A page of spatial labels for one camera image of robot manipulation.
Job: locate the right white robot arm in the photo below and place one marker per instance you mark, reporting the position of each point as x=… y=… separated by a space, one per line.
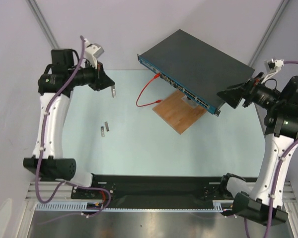
x=263 y=203

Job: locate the left aluminium frame post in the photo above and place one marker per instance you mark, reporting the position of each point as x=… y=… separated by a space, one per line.
x=43 y=24

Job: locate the slotted cable duct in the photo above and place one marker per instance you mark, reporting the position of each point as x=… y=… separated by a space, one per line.
x=215 y=206

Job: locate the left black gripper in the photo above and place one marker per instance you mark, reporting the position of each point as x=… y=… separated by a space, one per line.
x=101 y=80

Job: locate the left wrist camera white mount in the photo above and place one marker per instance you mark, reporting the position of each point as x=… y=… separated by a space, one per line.
x=92 y=52

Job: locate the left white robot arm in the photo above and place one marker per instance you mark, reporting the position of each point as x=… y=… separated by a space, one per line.
x=55 y=87

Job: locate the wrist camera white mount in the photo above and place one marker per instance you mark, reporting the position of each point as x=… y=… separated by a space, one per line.
x=273 y=67
x=92 y=52

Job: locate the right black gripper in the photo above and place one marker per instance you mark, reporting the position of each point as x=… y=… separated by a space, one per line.
x=245 y=92

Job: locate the silver sfp module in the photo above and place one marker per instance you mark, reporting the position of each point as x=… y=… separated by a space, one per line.
x=113 y=91
x=106 y=126
x=102 y=131

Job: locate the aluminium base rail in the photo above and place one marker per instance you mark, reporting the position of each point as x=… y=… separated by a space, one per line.
x=46 y=189

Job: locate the black network switch blue front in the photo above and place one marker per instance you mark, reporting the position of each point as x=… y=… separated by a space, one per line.
x=195 y=68

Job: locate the aluminium frame post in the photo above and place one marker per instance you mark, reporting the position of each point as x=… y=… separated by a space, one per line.
x=43 y=24
x=269 y=30

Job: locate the wooden board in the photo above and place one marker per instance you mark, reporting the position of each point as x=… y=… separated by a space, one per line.
x=177 y=114

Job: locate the right aluminium frame post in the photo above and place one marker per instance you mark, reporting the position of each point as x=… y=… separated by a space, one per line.
x=269 y=30

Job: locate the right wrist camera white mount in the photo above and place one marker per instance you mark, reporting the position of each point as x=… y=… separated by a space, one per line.
x=273 y=67

